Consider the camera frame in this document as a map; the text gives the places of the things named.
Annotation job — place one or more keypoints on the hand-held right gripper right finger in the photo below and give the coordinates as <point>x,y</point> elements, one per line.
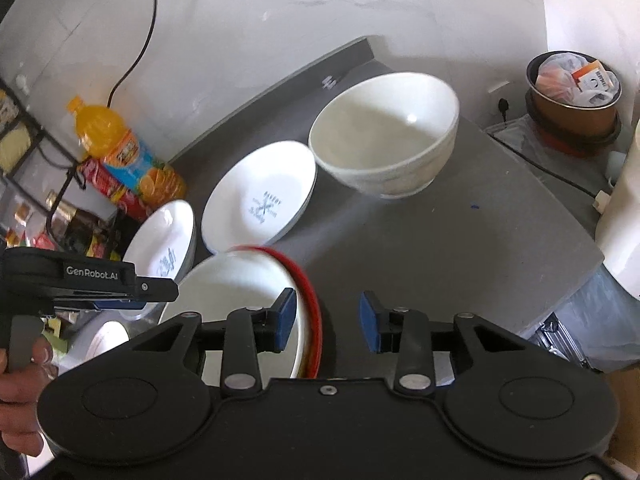
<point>370,322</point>

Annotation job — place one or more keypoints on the white appliance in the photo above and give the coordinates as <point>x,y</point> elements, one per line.
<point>622,220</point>

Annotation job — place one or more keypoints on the black wall plug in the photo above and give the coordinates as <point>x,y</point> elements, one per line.
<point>503,107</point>

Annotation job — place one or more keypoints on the bin with trash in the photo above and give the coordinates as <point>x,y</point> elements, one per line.
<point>575,115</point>

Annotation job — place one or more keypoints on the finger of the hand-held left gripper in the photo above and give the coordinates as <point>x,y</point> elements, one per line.
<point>157,290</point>
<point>117,304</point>

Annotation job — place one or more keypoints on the clear tape piece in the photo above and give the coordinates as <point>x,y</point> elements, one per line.
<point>329,81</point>

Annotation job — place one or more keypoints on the red bowl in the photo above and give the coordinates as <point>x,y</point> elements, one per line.
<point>306,300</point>

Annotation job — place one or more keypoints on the red drink can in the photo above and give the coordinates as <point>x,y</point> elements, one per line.
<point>117,187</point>

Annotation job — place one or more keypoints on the orange juice bottle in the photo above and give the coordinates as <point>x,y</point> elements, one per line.
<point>120,150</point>

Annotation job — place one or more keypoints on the large white bowl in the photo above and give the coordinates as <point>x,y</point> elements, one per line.
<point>385,130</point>

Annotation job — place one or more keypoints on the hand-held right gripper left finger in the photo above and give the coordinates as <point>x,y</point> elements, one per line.
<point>287,317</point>

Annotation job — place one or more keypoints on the white plastic bag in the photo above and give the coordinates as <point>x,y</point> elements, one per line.
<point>560,77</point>

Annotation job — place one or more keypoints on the small white plate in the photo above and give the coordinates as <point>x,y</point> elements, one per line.
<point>105,340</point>

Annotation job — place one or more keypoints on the white plate with blue print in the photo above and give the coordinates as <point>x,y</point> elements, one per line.
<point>162,245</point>
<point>260,195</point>

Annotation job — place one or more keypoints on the cardboard box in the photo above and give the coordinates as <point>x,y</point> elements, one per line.
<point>625,410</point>

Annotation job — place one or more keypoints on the clear plastic bag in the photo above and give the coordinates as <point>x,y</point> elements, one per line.
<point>595,320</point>

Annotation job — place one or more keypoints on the person's left hand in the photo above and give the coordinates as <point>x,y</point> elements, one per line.
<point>20,410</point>

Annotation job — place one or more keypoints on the dark glass bottle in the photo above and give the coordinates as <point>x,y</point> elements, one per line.
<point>75,220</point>

